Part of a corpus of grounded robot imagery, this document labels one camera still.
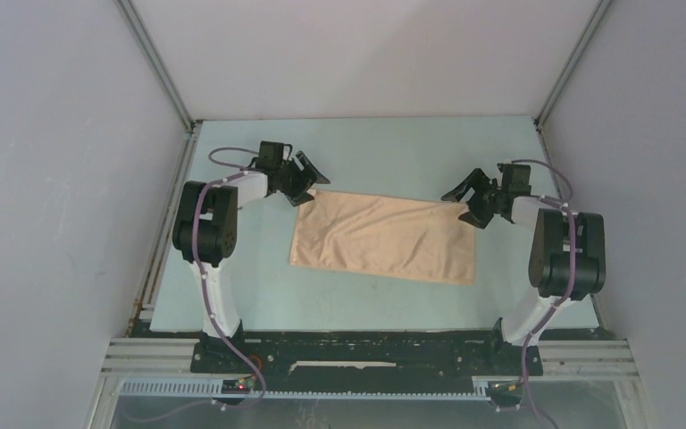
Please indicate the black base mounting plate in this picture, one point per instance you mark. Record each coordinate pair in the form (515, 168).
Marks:
(399, 362)

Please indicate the peach cloth napkin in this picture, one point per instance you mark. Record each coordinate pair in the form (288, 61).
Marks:
(400, 238)

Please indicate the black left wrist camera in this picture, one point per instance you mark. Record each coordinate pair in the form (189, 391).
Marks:
(272, 156)

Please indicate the aluminium frame rail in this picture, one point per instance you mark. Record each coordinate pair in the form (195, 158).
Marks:
(148, 357)

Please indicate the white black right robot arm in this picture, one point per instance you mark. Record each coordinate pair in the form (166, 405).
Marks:
(567, 262)

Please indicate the white toothed cable duct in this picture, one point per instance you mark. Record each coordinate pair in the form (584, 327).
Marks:
(229, 389)

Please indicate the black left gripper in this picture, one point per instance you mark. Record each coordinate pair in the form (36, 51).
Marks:
(297, 195)

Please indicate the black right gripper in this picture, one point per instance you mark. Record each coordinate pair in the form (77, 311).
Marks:
(477, 179)

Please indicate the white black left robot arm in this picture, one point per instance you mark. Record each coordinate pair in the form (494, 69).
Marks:
(205, 230)

